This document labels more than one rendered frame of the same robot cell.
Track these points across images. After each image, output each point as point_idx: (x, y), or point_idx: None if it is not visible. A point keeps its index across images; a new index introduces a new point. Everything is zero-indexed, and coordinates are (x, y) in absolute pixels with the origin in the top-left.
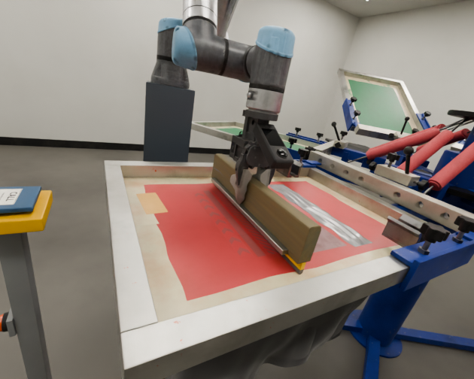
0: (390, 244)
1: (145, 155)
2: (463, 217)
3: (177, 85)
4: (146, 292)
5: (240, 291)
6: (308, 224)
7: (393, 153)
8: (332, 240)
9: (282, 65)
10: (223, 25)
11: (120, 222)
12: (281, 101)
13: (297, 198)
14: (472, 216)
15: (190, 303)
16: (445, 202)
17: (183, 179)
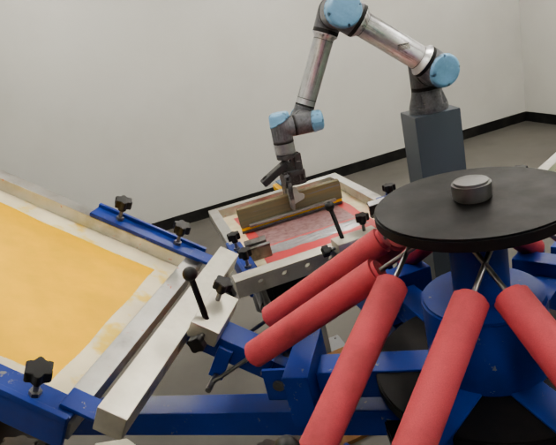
0: (267, 260)
1: (409, 176)
2: (246, 247)
3: (412, 113)
4: (228, 207)
5: (236, 224)
6: (238, 207)
7: (362, 214)
8: (271, 241)
9: (271, 131)
10: (401, 60)
11: (265, 194)
12: (277, 150)
13: (330, 228)
14: (263, 267)
15: (232, 219)
16: (293, 262)
17: (343, 194)
